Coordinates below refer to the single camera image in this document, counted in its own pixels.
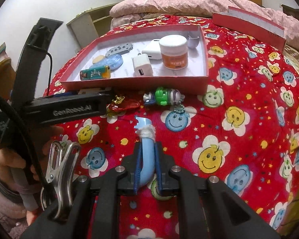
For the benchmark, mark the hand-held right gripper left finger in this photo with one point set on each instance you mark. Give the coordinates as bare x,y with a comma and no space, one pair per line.
137,166

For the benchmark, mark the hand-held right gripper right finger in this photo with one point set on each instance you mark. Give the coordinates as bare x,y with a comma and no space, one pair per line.
157,169

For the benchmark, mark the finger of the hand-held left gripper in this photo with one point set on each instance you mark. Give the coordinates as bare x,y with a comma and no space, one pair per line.
105,104

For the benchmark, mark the teal printed lighter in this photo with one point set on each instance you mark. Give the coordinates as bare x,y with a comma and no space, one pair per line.
94,74

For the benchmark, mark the blue correction tape dispenser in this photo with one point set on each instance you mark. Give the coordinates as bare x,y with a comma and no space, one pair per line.
113,62

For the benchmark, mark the round beige ribbed disc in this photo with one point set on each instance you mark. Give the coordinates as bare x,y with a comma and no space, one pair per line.
97,59

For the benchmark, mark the white plug charger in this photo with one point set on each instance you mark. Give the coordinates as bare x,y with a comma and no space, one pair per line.
142,66

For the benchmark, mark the red cardboard box tray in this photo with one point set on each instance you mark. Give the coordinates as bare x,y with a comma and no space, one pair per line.
164,84

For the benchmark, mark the white jar with orange label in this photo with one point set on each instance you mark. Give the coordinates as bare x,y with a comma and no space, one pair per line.
173,54

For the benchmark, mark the person's left forearm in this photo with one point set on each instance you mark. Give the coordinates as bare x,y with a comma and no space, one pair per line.
5,211

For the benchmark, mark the person's left hand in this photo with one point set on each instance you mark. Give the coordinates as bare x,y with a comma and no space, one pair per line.
5,159

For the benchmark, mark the red wrapped candy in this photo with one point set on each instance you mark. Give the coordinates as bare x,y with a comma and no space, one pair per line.
124,104

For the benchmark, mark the grey plate with holes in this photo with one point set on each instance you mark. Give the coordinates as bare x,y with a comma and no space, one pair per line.
119,49

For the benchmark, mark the metal spring clip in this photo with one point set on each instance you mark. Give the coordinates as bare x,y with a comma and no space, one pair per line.
62,169

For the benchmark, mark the white rounded charging case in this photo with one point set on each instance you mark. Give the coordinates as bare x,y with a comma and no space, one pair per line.
149,49

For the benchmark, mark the wooden bedside cabinet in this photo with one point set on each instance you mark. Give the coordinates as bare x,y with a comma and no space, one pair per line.
0,79

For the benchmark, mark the cream open shelf unit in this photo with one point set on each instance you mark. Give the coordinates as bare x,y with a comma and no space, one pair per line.
82,27

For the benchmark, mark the small purple cup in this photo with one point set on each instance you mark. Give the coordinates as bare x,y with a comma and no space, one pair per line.
193,43

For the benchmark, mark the red smiley flower blanket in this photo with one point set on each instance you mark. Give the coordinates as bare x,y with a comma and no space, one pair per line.
239,92

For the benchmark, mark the pink quilt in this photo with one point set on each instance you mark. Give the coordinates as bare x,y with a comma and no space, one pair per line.
177,2

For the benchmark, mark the red cardboard box lid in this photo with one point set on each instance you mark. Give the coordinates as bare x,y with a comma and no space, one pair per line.
239,25

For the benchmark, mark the beige woven bed mat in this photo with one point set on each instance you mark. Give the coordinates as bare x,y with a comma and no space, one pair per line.
297,62

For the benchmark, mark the dark wooden headboard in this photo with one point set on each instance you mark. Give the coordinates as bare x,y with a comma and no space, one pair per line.
296,11

